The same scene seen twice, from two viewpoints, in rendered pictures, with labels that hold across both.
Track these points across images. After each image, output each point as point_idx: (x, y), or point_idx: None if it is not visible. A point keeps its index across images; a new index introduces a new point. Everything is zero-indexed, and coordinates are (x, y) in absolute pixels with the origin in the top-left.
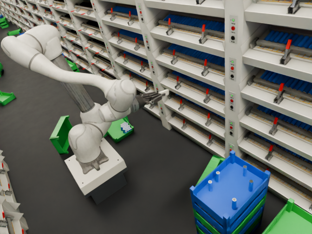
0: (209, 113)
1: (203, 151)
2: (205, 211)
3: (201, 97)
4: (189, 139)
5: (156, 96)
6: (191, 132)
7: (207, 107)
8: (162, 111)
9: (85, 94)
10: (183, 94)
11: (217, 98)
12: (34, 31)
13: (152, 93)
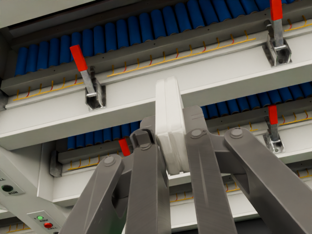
0: (243, 112)
1: (248, 230)
2: None
3: (239, 61)
4: (179, 232)
5: (224, 185)
6: (192, 209)
7: (297, 74)
8: (57, 229)
9: None
10: (146, 105)
11: (306, 20)
12: None
13: (113, 186)
